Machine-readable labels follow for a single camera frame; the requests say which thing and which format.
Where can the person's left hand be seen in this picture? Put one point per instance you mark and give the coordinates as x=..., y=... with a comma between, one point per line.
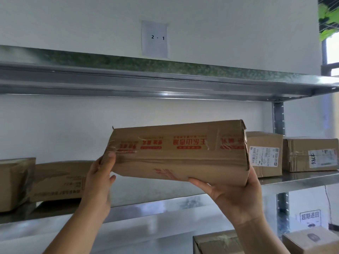
x=96, y=190

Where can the person's right hand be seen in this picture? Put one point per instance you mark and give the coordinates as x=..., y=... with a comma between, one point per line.
x=238, y=203

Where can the boxes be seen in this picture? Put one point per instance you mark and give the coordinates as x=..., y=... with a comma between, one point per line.
x=53, y=182

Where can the long box red print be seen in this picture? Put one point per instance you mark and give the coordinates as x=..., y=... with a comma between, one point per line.
x=185, y=161

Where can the tape-wrapped cubic cardboard box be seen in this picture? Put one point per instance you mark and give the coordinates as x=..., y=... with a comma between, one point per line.
x=264, y=140

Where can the cardboard box with handwritten label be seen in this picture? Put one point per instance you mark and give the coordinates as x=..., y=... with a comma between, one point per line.
x=296, y=156

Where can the metal shelving rack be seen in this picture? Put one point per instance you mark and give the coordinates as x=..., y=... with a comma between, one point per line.
x=132, y=81

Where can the person's left forearm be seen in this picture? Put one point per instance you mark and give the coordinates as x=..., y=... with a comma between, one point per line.
x=71, y=235

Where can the person's right forearm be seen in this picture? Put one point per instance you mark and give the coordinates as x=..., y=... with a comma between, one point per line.
x=259, y=240

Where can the white printed notice sheet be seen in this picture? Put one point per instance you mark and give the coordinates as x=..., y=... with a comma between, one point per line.
x=310, y=222

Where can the dark-framed window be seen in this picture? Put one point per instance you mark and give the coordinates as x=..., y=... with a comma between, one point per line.
x=333, y=50

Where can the green vine leaves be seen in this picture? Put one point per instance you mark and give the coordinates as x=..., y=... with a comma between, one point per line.
x=324, y=13

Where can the white paper wall sign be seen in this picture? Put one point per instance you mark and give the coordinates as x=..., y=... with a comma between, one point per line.
x=155, y=50

